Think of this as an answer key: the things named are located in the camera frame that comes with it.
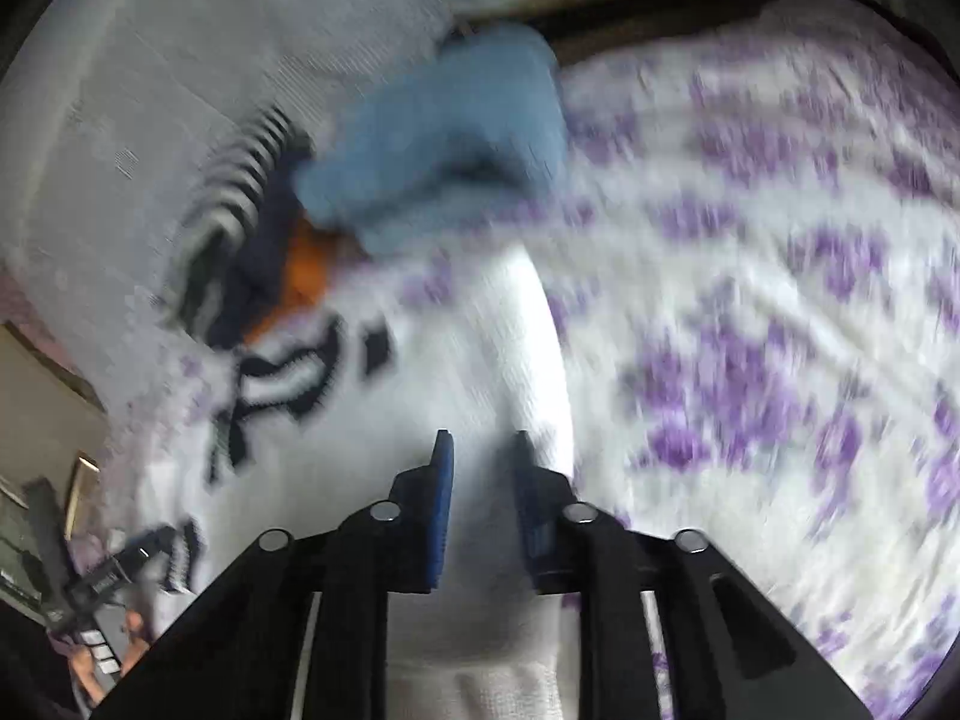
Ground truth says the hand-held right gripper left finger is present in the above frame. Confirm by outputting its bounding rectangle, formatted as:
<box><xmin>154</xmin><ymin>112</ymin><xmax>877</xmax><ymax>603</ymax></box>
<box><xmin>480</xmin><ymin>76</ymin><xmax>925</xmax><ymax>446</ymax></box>
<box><xmin>90</xmin><ymin>429</ymin><xmax>456</xmax><ymax>720</ymax></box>

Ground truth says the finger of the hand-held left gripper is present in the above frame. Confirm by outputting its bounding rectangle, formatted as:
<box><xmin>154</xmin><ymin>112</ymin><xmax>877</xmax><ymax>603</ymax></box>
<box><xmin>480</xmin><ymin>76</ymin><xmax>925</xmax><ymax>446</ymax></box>
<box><xmin>112</xmin><ymin>527</ymin><xmax>181</xmax><ymax>578</ymax></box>

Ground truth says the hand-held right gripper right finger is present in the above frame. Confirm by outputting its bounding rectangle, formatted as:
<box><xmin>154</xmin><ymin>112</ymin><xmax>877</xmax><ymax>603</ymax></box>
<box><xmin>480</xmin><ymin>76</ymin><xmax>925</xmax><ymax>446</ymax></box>
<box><xmin>513</xmin><ymin>430</ymin><xmax>875</xmax><ymax>720</ymax></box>

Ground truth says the white sweater with black trim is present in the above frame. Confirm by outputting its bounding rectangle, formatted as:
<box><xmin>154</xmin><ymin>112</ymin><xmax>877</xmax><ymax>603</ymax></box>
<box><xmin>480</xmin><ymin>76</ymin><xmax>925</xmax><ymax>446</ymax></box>
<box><xmin>112</xmin><ymin>247</ymin><xmax>593</xmax><ymax>720</ymax></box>

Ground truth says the person's left hand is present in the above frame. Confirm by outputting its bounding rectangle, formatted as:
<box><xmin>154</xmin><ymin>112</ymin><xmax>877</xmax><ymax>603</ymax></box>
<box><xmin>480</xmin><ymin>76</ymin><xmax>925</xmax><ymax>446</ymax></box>
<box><xmin>69</xmin><ymin>607</ymin><xmax>151</xmax><ymax>706</ymax></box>

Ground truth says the wooden furniture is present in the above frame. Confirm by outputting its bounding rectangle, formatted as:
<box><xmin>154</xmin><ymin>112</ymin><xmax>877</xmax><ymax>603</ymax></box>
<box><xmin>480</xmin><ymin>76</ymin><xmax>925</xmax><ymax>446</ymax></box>
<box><xmin>0</xmin><ymin>319</ymin><xmax>110</xmax><ymax>533</ymax></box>

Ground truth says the orange folded cloth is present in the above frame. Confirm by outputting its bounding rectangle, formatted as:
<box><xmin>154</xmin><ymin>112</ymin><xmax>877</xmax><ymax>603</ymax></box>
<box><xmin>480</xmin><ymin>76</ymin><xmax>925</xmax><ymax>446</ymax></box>
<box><xmin>247</xmin><ymin>221</ymin><xmax>368</xmax><ymax>346</ymax></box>

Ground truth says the purple floral bed sheet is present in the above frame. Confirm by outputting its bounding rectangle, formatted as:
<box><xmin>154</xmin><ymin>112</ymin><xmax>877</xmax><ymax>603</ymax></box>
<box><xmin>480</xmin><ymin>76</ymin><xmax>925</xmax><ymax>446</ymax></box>
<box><xmin>112</xmin><ymin>0</ymin><xmax>960</xmax><ymax>720</ymax></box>

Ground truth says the navy folded cloth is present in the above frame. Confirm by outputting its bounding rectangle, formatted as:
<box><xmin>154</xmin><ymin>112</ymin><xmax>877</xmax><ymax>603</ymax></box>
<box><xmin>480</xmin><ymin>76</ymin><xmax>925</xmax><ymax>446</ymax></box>
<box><xmin>210</xmin><ymin>157</ymin><xmax>310</xmax><ymax>350</ymax></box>

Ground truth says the light blue folded cloth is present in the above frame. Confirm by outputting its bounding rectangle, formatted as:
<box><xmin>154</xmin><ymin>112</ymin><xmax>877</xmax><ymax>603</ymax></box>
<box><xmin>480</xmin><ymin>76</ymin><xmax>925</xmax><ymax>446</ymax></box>
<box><xmin>292</xmin><ymin>22</ymin><xmax>571</xmax><ymax>256</ymax></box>

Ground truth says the black white striped folded cloth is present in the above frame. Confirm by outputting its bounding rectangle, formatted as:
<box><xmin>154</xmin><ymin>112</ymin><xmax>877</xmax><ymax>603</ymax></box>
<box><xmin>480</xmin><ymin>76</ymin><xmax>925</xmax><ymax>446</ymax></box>
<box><xmin>161</xmin><ymin>105</ymin><xmax>316</xmax><ymax>331</ymax></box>

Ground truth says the dark wooden headboard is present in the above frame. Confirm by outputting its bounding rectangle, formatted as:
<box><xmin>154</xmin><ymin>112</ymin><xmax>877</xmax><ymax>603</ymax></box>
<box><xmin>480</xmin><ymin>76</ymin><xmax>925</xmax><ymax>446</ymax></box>
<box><xmin>525</xmin><ymin>0</ymin><xmax>863</xmax><ymax>65</ymax></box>

